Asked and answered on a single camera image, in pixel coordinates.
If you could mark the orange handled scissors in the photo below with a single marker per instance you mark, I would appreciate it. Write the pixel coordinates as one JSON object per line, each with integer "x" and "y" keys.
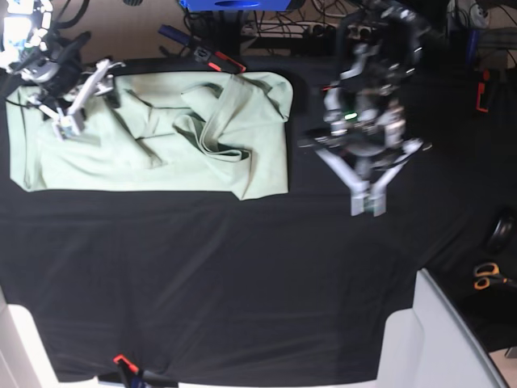
{"x": 489, "y": 275}

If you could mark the red black clamp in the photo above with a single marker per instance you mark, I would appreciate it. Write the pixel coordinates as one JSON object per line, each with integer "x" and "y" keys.
{"x": 218, "y": 61}
{"x": 132, "y": 376}

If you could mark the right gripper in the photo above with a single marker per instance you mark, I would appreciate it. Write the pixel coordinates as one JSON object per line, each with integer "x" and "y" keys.
{"x": 56, "y": 80}

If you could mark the red clamp right edge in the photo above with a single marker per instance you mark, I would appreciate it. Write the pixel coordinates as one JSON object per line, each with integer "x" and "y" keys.
{"x": 482, "y": 99}

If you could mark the black round object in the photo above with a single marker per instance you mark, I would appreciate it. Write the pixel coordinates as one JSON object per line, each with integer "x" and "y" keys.
{"x": 501, "y": 235}

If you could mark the white power strip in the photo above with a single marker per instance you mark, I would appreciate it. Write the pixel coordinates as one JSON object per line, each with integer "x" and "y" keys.
{"x": 319, "y": 29}

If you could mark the grey white furniture right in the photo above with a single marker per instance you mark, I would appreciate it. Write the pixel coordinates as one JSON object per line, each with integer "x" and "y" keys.
{"x": 430, "y": 345}

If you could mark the pale green T-shirt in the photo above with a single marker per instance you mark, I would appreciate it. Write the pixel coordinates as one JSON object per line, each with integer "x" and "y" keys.
{"x": 176, "y": 131}

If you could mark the blue box top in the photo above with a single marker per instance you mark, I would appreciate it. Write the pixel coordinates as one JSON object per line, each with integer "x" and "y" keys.
{"x": 242, "y": 5}

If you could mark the blue cylinder right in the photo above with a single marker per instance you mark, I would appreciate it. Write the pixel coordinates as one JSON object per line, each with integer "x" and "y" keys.
{"x": 471, "y": 47}

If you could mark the white furniture left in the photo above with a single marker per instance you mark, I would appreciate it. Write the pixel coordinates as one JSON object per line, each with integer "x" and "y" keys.
{"x": 24, "y": 361}

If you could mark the blue handle tool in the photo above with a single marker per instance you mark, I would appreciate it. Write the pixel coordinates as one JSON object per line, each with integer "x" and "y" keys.
{"x": 174, "y": 34}

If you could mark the black table cloth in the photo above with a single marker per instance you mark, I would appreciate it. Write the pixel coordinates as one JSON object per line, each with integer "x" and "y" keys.
{"x": 284, "y": 290}

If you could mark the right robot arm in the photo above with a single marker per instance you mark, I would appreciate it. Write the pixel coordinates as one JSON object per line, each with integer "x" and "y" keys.
{"x": 33, "y": 49}

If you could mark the red black clamp top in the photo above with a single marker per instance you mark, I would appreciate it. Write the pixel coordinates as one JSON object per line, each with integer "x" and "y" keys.
{"x": 218, "y": 61}

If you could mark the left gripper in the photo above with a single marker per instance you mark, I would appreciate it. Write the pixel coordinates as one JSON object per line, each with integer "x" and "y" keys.
{"x": 370, "y": 145}

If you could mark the red black clamp bottom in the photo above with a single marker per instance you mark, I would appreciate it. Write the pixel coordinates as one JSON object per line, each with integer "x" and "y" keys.
{"x": 132, "y": 376}

